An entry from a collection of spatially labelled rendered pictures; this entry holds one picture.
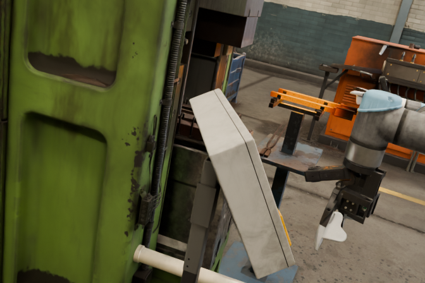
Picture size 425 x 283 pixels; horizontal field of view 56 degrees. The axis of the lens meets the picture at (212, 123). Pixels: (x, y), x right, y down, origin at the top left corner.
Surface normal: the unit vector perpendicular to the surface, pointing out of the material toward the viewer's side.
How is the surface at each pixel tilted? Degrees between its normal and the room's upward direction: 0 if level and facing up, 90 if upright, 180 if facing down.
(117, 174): 90
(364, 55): 90
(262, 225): 90
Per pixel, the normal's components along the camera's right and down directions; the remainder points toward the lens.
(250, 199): 0.15, 0.33
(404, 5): -0.39, 0.22
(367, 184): -0.61, 0.13
